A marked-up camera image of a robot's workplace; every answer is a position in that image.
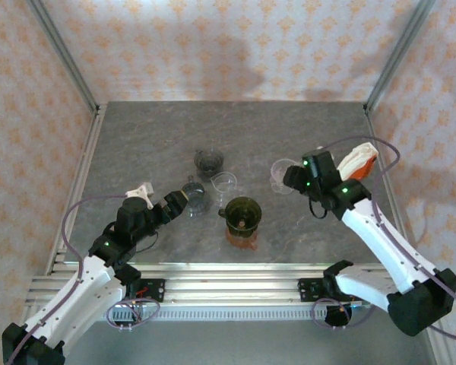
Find orange coffee filter pack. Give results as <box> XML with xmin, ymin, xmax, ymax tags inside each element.
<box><xmin>334</xmin><ymin>141</ymin><xmax>379</xmax><ymax>182</ymax></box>

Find clear smooth glass beaker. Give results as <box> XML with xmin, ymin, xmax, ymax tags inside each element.
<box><xmin>209</xmin><ymin>171</ymin><xmax>239</xmax><ymax>209</ymax></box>

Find olive green plastic dripper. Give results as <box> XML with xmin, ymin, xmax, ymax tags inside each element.
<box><xmin>217</xmin><ymin>195</ymin><xmax>263</xmax><ymax>239</ymax></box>

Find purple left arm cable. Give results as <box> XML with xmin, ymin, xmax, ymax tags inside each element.
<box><xmin>5</xmin><ymin>193</ymin><xmax>161</xmax><ymax>365</ymax></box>

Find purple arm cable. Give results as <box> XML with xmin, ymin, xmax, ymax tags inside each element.
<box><xmin>5</xmin><ymin>193</ymin><xmax>161</xmax><ymax>365</ymax></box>
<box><xmin>312</xmin><ymin>136</ymin><xmax>456</xmax><ymax>341</ymax></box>

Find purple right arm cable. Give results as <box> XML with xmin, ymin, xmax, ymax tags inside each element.
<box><xmin>312</xmin><ymin>136</ymin><xmax>456</xmax><ymax>341</ymax></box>

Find aluminium table side rail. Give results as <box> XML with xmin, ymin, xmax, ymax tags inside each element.
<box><xmin>45</xmin><ymin>104</ymin><xmax>108</xmax><ymax>275</ymax></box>
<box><xmin>364</xmin><ymin>108</ymin><xmax>456</xmax><ymax>365</ymax></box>

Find wide aluminium base rail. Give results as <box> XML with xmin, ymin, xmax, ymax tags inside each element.
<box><xmin>26</xmin><ymin>261</ymin><xmax>442</xmax><ymax>305</ymax></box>

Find slotted grey cable duct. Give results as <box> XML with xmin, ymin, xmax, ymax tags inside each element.
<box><xmin>41</xmin><ymin>306</ymin><xmax>366</xmax><ymax>322</ymax></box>

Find aluminium upright frame post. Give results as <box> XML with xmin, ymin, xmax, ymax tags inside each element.
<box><xmin>363</xmin><ymin>0</ymin><xmax>439</xmax><ymax>115</ymax></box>
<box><xmin>24</xmin><ymin>0</ymin><xmax>102</xmax><ymax>115</ymax></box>

